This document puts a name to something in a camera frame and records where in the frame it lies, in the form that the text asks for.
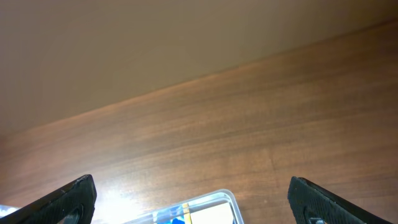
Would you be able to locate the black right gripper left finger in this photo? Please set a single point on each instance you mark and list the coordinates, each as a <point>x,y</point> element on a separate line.
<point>72,203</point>

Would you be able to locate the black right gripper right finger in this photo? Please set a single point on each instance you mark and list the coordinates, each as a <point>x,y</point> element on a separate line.
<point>312,204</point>

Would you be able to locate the clear plastic container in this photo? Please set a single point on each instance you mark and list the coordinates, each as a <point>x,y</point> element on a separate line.
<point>122,211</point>

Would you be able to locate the blue yellow cough drops bag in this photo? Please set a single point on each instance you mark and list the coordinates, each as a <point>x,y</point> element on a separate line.
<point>179,214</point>

